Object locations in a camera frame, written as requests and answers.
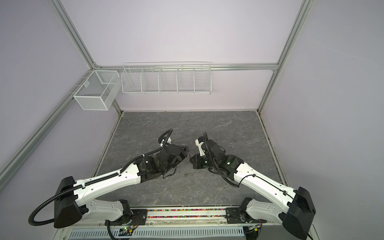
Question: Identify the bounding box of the white ventilated cable duct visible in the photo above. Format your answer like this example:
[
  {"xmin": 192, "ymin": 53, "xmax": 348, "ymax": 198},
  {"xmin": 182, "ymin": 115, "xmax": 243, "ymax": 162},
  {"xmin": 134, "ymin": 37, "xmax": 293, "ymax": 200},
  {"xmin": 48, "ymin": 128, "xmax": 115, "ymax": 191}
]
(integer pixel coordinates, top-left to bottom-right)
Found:
[{"xmin": 67, "ymin": 226, "xmax": 245, "ymax": 240}]

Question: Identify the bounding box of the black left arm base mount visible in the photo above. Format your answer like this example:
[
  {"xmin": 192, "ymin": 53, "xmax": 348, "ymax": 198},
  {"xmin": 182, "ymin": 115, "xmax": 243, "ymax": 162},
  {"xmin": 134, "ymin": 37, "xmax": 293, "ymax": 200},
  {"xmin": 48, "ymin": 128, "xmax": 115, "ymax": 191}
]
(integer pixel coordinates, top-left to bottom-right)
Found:
[{"xmin": 119, "ymin": 209, "xmax": 148, "ymax": 226}]

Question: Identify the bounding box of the aluminium frame corner post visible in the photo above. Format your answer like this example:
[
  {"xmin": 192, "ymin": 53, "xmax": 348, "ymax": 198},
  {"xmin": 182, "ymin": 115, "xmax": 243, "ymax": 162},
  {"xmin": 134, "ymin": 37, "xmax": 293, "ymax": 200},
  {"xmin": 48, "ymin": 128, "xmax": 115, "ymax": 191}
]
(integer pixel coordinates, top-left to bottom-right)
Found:
[{"xmin": 47, "ymin": 0, "xmax": 98, "ymax": 70}]

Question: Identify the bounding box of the white mesh box basket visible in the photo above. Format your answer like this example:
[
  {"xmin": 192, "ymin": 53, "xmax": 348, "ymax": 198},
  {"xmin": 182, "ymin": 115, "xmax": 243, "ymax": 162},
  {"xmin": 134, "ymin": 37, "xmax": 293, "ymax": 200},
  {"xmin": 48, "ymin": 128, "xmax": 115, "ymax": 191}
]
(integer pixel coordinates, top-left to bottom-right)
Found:
[{"xmin": 74, "ymin": 70, "xmax": 122, "ymax": 111}]

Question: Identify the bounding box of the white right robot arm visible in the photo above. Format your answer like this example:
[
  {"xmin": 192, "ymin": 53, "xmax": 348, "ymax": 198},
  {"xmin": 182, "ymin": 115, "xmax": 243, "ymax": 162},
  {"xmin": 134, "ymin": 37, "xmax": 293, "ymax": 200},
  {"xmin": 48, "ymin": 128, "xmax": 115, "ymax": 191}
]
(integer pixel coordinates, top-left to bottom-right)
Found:
[{"xmin": 190, "ymin": 134, "xmax": 316, "ymax": 240}]

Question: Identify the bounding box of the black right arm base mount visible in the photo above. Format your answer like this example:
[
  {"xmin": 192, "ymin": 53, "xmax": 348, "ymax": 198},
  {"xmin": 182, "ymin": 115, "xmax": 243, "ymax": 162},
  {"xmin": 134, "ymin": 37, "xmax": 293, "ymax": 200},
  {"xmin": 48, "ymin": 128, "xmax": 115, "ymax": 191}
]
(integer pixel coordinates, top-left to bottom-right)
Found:
[{"xmin": 225, "ymin": 207, "xmax": 267, "ymax": 224}]

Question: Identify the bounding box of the white wire wall basket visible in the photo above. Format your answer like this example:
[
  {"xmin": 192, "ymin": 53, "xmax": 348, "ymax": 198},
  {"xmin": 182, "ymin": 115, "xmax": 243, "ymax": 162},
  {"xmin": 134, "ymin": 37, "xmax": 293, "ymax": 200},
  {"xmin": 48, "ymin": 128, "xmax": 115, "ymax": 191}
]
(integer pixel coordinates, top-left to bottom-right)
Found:
[{"xmin": 121, "ymin": 62, "xmax": 212, "ymax": 95}]

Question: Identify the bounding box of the aluminium front mounting rail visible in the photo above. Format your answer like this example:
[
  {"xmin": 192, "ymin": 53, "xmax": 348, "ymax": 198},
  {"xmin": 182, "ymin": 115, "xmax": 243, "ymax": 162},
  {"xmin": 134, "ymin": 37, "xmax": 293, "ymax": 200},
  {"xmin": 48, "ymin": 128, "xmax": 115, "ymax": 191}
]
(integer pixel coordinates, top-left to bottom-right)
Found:
[{"xmin": 59, "ymin": 203, "xmax": 313, "ymax": 229}]

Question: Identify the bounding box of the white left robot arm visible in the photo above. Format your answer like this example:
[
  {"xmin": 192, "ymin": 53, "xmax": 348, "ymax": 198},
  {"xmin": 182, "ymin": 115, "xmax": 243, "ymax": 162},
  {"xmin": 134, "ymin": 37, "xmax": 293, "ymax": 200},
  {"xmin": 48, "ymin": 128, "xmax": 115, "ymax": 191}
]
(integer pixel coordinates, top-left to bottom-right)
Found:
[{"xmin": 28, "ymin": 129, "xmax": 189, "ymax": 229}]

